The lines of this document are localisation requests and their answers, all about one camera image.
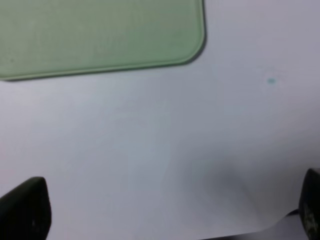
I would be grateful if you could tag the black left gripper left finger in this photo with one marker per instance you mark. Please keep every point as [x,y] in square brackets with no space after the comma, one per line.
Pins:
[25,211]

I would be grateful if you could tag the green plastic tray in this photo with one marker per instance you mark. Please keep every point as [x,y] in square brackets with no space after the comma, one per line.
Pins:
[49,38]

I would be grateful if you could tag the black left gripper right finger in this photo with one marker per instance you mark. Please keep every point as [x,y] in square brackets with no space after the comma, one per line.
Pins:
[309,204]

